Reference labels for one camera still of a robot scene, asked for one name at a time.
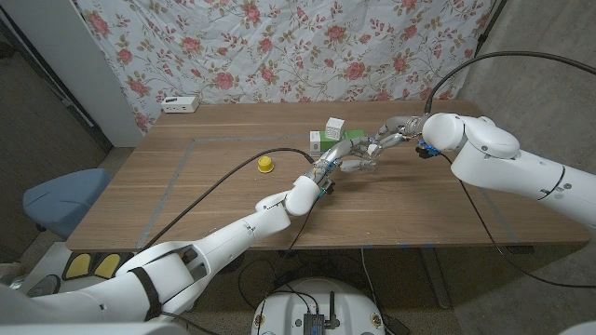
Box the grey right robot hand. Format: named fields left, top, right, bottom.
left=370, top=114, right=429, bottom=157

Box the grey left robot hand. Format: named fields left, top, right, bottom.
left=305, top=137, right=379, bottom=186

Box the clear white-capped medicine bottle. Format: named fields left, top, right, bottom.
left=361, top=142, right=381, bottom=173

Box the green flexible straws box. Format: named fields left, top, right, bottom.
left=309, top=128, right=367, bottom=157

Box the white cube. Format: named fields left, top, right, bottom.
left=324, top=116, right=346, bottom=141

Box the black electronics box with antenna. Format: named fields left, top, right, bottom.
left=303, top=291, right=340, bottom=335

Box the floral backdrop cloth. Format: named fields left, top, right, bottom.
left=74, top=0, right=497, bottom=134

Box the black backdrop stand pole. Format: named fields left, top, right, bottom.
left=474, top=0, right=508, bottom=46

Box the white robot torso base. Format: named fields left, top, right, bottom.
left=251, top=277, right=386, bottom=335

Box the grey table leg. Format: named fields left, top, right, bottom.
left=418, top=246, right=452, bottom=311

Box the white power strip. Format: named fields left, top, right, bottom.
left=160, top=95, right=200, bottom=114

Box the yellow black foot pedal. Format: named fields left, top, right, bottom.
left=92, top=252, right=123, bottom=278
left=61, top=252, right=92, bottom=281

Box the blue padded stool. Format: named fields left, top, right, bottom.
left=21, top=167, right=112, bottom=239

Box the white board panel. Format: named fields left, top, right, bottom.
left=0, top=0, right=144, bottom=149

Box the grey slipper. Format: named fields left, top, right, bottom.
left=25, top=274, right=61, bottom=299

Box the thin black left wrist cable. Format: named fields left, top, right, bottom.
left=255, top=197, right=320, bottom=335

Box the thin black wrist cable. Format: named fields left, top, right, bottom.
left=255, top=197, right=320, bottom=335
left=440, top=153, right=596, bottom=289

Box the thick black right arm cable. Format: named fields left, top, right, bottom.
left=422, top=50, right=596, bottom=115

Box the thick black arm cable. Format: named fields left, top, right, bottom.
left=422, top=50, right=596, bottom=115
left=137, top=147, right=316, bottom=252

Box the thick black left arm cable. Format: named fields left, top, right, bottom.
left=137, top=147, right=316, bottom=252

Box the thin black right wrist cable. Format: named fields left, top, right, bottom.
left=440, top=153, right=596, bottom=289

